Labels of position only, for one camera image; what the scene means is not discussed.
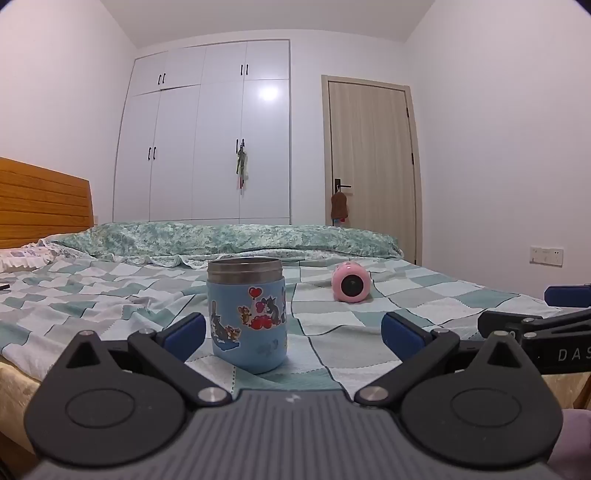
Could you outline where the white wall socket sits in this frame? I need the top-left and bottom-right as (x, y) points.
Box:
(529, 246), (565, 267)

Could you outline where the checked bed sheet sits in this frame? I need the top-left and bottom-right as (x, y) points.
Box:
(0, 247), (591, 401)

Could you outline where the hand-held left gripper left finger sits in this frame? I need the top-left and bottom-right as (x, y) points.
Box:
(65, 313), (233, 409)

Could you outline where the blue cup with cartoon stickers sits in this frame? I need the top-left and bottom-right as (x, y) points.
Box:
(206, 257), (288, 375)

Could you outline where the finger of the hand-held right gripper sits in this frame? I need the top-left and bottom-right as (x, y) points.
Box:
(477, 308), (591, 343)
(544, 285), (591, 308)

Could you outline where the green floral duvet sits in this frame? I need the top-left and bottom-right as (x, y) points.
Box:
(50, 221), (404, 270)

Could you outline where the patterned pillow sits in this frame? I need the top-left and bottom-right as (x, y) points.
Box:
(0, 244), (63, 274)

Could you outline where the brown hanging bag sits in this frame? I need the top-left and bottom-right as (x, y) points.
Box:
(330, 191), (350, 223)

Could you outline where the white wardrobe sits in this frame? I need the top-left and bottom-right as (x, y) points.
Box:
(113, 40), (292, 227)

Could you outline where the pink cup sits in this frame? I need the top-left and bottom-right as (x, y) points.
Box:
(331, 261), (372, 304)

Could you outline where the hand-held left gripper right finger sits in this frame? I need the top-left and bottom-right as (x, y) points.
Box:
(353, 311), (537, 409)

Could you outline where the wooden headboard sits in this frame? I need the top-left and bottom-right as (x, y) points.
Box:
(0, 157), (95, 250)

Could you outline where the beige mattress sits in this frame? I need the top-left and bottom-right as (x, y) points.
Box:
(0, 359), (51, 455)

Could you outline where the pink cloth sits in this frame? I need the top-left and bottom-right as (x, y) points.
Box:
(556, 408), (591, 480)

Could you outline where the beige wooden door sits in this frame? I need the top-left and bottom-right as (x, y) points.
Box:
(321, 75), (424, 267)

